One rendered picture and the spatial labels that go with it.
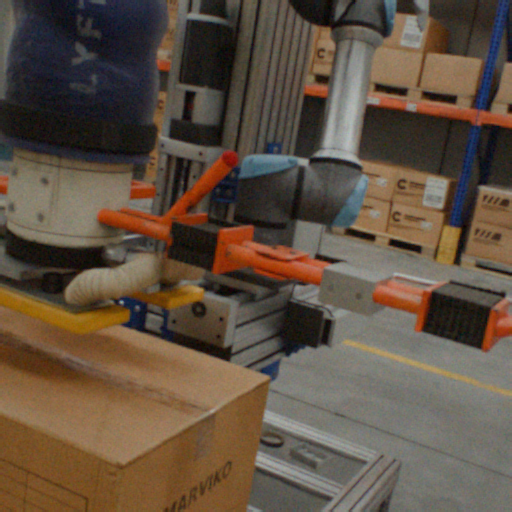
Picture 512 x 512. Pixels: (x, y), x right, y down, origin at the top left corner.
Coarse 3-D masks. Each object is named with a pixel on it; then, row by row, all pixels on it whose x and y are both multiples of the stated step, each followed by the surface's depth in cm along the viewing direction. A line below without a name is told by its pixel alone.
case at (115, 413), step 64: (0, 320) 128; (0, 384) 103; (64, 384) 107; (128, 384) 111; (192, 384) 114; (256, 384) 119; (0, 448) 96; (64, 448) 92; (128, 448) 92; (192, 448) 103; (256, 448) 125
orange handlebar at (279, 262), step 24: (0, 192) 116; (144, 192) 134; (120, 216) 105; (144, 216) 108; (264, 264) 95; (288, 264) 94; (312, 264) 96; (384, 288) 89; (408, 288) 91; (504, 336) 83
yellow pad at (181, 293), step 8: (80, 272) 119; (160, 288) 114; (168, 288) 116; (176, 288) 118; (184, 288) 119; (192, 288) 119; (200, 288) 120; (128, 296) 116; (136, 296) 115; (144, 296) 114; (152, 296) 113; (160, 296) 113; (168, 296) 113; (176, 296) 114; (184, 296) 116; (192, 296) 117; (200, 296) 120; (160, 304) 113; (168, 304) 112; (176, 304) 114; (184, 304) 116
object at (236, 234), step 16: (176, 224) 98; (192, 224) 103; (208, 224) 105; (224, 224) 105; (240, 224) 105; (176, 240) 100; (192, 240) 98; (208, 240) 96; (224, 240) 97; (240, 240) 101; (176, 256) 99; (192, 256) 98; (208, 256) 97; (224, 256) 98; (224, 272) 99
